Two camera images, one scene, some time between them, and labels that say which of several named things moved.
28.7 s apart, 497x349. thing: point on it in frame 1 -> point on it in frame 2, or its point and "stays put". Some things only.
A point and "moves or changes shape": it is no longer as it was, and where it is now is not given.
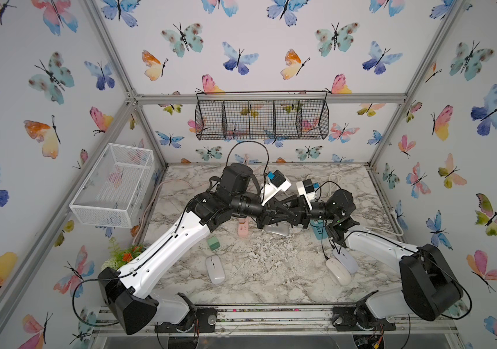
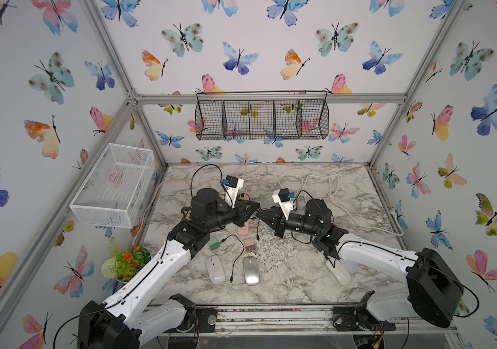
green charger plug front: x=213 y=243 stays put
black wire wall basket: x=234 y=115 stays put
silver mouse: x=282 y=227 moves or changes shape
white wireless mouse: x=215 y=269 stays put
